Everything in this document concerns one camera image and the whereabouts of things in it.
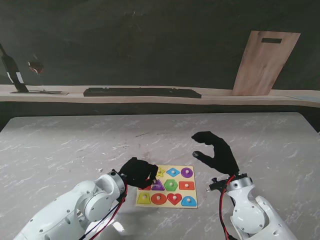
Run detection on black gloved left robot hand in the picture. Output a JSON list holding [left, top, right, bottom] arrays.
[[117, 157, 159, 190]]

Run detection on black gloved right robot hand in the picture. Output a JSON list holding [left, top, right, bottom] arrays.
[[191, 130, 240, 175]]

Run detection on orange oval puzzle piece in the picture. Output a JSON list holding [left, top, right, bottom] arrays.
[[150, 192, 168, 205]]

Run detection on green pentagon puzzle piece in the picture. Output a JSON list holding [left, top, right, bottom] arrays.
[[163, 179, 179, 192]]

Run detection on purple circle puzzle piece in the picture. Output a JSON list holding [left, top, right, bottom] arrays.
[[180, 166, 194, 178]]

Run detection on red heart puzzle piece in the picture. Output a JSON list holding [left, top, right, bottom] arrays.
[[166, 192, 183, 206]]

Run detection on wooden shape puzzle board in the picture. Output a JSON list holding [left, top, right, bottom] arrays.
[[135, 165, 199, 209]]

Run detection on orange rectangle puzzle piece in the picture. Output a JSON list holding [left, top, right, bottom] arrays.
[[178, 181, 196, 191]]

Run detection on blue semicircle puzzle piece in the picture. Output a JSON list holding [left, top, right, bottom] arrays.
[[181, 195, 197, 207]]

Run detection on wooden cutting board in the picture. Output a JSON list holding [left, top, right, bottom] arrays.
[[231, 30, 302, 97]]

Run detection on flat wooden coaster board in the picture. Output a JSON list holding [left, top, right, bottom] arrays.
[[9, 89, 70, 96]]

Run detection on long wooden shelf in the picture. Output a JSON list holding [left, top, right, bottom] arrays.
[[0, 84, 320, 108]]

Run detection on long black tray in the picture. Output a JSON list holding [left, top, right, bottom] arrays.
[[83, 86, 202, 99]]

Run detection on red wine glass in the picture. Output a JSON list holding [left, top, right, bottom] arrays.
[[26, 52, 48, 93]]

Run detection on dark wine bottle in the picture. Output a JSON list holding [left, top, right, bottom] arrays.
[[0, 42, 30, 93]]

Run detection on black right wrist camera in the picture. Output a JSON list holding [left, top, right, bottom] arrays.
[[209, 177, 229, 192]]

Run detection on red left arm cables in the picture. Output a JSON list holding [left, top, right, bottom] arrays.
[[82, 184, 129, 240]]

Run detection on red arm cables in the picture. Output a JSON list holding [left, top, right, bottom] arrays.
[[218, 176, 235, 240], [82, 184, 129, 240]]

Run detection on red right arm cables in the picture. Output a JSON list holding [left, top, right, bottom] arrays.
[[218, 176, 235, 240]]

